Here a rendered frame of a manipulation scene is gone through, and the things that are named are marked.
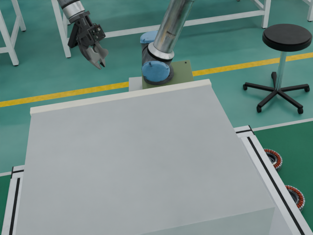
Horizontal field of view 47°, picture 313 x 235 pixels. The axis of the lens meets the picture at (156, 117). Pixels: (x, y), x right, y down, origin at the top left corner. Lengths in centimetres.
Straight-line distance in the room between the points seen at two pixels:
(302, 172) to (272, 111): 151
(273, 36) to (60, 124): 216
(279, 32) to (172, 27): 150
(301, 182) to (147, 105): 80
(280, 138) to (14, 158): 190
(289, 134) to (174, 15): 70
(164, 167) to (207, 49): 307
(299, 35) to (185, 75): 127
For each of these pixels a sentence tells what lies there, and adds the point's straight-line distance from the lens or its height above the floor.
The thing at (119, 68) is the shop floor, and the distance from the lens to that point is 351.
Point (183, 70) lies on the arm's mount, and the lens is 181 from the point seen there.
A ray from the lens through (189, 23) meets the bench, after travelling 382.
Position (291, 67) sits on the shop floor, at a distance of 353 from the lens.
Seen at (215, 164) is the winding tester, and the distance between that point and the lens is 70.
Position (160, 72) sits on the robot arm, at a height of 101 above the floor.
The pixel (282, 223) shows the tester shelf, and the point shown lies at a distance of 89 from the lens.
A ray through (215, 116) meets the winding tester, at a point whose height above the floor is 132.
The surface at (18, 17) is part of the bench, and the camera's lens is 447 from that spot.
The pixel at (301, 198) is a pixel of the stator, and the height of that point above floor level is 79.
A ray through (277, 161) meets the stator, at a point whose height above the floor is 78.
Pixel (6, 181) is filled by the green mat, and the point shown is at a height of 75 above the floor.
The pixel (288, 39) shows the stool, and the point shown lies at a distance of 276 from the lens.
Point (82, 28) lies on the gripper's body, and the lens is 143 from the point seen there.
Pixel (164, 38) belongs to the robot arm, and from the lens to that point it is 147.
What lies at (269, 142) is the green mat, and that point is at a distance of 159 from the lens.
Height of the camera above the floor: 183
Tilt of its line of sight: 40 degrees down
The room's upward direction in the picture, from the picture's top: 5 degrees counter-clockwise
